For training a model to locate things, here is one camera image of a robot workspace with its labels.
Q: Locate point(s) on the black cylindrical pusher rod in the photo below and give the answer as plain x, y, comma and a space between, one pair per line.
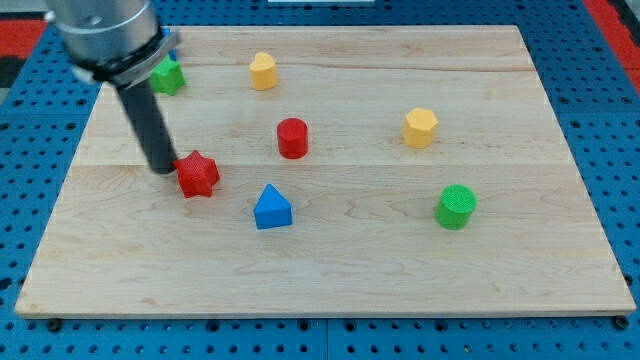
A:
147, 122

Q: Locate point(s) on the red star block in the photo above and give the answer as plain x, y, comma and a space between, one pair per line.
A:
197, 175

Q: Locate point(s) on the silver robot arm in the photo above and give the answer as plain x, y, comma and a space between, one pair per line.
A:
121, 42

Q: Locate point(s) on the blue block behind arm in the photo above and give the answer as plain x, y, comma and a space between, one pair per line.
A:
170, 40

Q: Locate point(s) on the green star block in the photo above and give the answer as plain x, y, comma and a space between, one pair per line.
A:
167, 77

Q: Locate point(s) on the yellow heart block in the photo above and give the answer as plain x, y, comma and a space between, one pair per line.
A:
263, 72

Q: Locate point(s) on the red cylinder block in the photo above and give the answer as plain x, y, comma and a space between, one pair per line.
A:
292, 136

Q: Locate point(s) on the blue triangle block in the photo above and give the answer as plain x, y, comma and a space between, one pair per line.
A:
272, 209

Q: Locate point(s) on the light wooden board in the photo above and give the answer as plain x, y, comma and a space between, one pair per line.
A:
123, 242

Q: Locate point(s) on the yellow hexagon block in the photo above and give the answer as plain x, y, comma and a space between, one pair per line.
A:
419, 128

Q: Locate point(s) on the green cylinder block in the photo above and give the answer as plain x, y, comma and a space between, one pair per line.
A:
455, 207

